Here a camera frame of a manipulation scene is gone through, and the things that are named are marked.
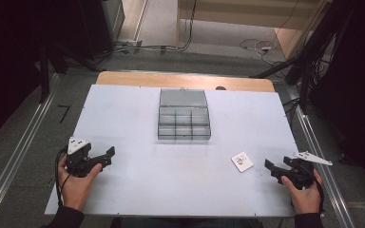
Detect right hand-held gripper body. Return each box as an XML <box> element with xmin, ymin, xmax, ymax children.
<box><xmin>282</xmin><ymin>150</ymin><xmax>334</xmax><ymax>191</ymax></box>

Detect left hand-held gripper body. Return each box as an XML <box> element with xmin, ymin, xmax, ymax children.
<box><xmin>64</xmin><ymin>136</ymin><xmax>97</xmax><ymax>179</ymax></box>

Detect person's right hand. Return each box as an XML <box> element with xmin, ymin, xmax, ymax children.
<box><xmin>280</xmin><ymin>168</ymin><xmax>324</xmax><ymax>215</ymax></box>

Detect person's left hand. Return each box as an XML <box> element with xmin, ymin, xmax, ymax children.
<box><xmin>57</xmin><ymin>156</ymin><xmax>103</xmax><ymax>212</ymax></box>

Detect small white packet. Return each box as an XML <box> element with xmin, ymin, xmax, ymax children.
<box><xmin>230</xmin><ymin>151</ymin><xmax>255</xmax><ymax>174</ymax></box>

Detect clear plastic compartment box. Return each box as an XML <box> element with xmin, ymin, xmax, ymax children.
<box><xmin>157</xmin><ymin>88</ymin><xmax>212</xmax><ymax>142</ymax></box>

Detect black metal stand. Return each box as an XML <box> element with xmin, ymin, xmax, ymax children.
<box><xmin>37</xmin><ymin>41</ymin><xmax>106</xmax><ymax>104</ymax></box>

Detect wooden table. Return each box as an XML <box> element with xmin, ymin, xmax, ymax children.
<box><xmin>95</xmin><ymin>70</ymin><xmax>276</xmax><ymax>93</ymax></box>

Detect black stand legs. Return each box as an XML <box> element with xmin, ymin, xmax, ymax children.
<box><xmin>250</xmin><ymin>0</ymin><xmax>355</xmax><ymax>112</ymax></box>

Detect dark cabinet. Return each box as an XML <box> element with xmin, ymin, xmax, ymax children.
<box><xmin>77</xmin><ymin>0</ymin><xmax>126</xmax><ymax>61</ymax></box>

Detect light wooden shelf unit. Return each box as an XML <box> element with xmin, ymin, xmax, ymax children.
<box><xmin>175</xmin><ymin>0</ymin><xmax>332</xmax><ymax>61</ymax></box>

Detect aluminium rail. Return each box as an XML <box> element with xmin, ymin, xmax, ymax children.
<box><xmin>0</xmin><ymin>73</ymin><xmax>61</xmax><ymax>228</ymax></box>
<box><xmin>289</xmin><ymin>103</ymin><xmax>357</xmax><ymax>228</ymax></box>

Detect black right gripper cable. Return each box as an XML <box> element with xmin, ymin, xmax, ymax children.
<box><xmin>307</xmin><ymin>169</ymin><xmax>326</xmax><ymax>214</ymax></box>

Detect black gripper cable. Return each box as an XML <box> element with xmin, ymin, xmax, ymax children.
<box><xmin>307</xmin><ymin>169</ymin><xmax>326</xmax><ymax>214</ymax></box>
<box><xmin>54</xmin><ymin>145</ymin><xmax>71</xmax><ymax>208</ymax></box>

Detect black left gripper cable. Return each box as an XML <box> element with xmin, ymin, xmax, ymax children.
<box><xmin>54</xmin><ymin>145</ymin><xmax>71</xmax><ymax>208</ymax></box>

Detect bundle of floor cables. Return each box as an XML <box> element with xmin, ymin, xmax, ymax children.
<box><xmin>107</xmin><ymin>0</ymin><xmax>199</xmax><ymax>56</ymax></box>

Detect white floor cable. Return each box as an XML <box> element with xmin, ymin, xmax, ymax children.
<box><xmin>239</xmin><ymin>37</ymin><xmax>279</xmax><ymax>67</ymax></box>

